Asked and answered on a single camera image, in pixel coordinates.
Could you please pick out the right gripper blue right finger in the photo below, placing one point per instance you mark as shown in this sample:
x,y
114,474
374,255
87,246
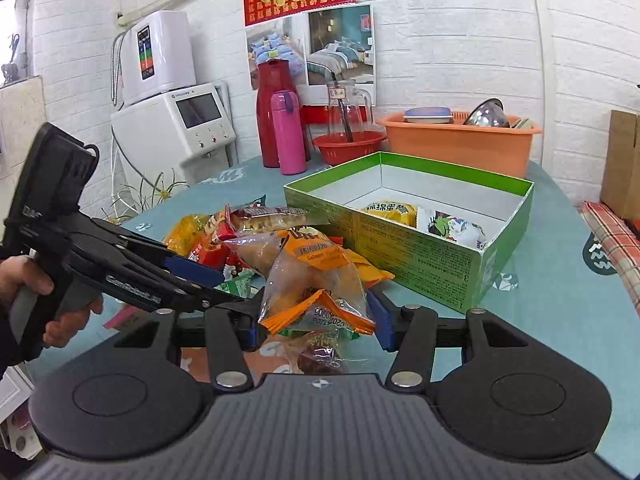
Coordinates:
x,y
410,332

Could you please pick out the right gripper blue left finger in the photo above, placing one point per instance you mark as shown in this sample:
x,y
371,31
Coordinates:
x,y
231,329

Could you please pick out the orange clear snack bag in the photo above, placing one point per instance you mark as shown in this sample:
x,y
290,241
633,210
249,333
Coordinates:
x,y
303,270

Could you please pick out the clear snack pack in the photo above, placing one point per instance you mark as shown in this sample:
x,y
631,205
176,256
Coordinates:
x,y
255,220

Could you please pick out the white blue chip bag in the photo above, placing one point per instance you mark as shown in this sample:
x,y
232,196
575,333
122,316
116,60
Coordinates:
x,y
457,230

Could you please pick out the yellow snack bag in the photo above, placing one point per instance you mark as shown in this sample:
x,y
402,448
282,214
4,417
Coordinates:
x,y
398,212

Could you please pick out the person's left hand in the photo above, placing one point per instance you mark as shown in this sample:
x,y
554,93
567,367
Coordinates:
x,y
23,271

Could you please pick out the green cardboard box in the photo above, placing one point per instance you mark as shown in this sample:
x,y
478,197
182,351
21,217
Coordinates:
x,y
453,275

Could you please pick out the red snack packet pile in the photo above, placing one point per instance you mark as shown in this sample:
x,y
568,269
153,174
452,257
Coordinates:
x,y
211,250

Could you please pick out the white water dispenser machine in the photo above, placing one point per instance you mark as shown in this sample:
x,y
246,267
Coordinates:
x,y
182,136

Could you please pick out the red plastic basket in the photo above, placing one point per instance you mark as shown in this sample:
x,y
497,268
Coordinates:
x,y
335,149

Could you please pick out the orange plastic basin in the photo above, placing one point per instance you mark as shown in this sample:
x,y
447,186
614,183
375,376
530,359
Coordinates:
x,y
500,150

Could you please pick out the white water purifier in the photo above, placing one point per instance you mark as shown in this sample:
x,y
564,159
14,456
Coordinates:
x,y
156,56

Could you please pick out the plaid bed mat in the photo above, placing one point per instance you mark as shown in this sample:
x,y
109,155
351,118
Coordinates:
x,y
619,244

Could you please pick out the pink thermos bottle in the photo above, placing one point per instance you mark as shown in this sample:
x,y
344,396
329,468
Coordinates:
x,y
288,132

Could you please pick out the glass pitcher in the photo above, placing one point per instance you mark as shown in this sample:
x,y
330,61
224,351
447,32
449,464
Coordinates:
x,y
350,112

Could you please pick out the stainless steel bowl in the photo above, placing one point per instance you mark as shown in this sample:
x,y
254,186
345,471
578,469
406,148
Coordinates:
x,y
489,113

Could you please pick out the brown cardboard box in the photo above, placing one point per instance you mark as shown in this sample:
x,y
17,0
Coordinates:
x,y
621,179

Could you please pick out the dark red thermos jug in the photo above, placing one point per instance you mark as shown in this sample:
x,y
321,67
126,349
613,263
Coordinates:
x,y
273,76

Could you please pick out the bedroom photo poster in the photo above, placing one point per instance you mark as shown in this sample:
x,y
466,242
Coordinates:
x,y
320,46

